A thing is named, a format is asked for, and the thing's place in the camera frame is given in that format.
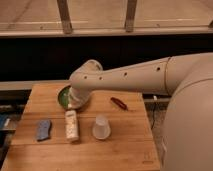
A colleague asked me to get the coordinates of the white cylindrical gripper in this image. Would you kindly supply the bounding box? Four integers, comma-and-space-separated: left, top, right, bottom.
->
68, 87, 90, 108

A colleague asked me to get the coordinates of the small white plastic bottle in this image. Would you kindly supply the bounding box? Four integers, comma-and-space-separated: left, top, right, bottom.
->
65, 110, 79, 142

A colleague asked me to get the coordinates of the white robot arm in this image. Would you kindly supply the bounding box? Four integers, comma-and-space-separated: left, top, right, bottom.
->
70, 52, 213, 171

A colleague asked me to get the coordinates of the green ceramic bowl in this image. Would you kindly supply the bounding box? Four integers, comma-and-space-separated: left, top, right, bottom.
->
58, 86, 79, 110

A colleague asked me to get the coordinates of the translucent upside-down plastic cup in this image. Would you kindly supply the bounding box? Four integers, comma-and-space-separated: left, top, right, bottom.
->
92, 115, 111, 140

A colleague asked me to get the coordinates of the left metal table leg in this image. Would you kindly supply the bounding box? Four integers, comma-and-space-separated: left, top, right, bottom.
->
57, 0, 72, 34

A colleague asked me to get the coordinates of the metal table leg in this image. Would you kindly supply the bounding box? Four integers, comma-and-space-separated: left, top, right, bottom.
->
57, 0, 72, 34
124, 0, 137, 32

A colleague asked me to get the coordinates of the right metal table leg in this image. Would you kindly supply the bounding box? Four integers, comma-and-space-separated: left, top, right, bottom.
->
124, 0, 137, 32

